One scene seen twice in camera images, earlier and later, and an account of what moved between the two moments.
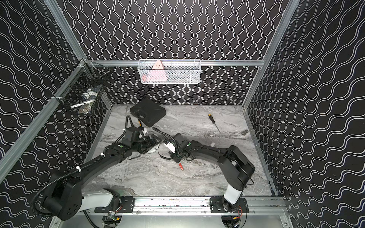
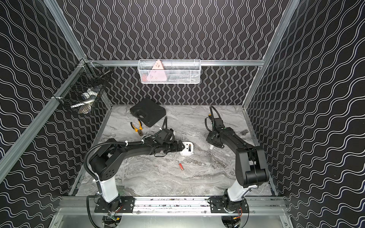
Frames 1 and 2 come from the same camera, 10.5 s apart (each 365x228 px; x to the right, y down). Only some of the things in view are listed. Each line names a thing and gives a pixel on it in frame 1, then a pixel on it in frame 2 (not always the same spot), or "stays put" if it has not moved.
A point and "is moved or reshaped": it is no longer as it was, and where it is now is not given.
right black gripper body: [177, 156] to [210, 138]
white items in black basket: [84, 107] stays put
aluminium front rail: [188, 206] stays put
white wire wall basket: [175, 71] stays put
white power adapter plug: [170, 147] is moved or reshaped
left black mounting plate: [126, 204] stays put
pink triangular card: [158, 73] stays put
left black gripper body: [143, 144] to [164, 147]
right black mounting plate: [216, 206] stays put
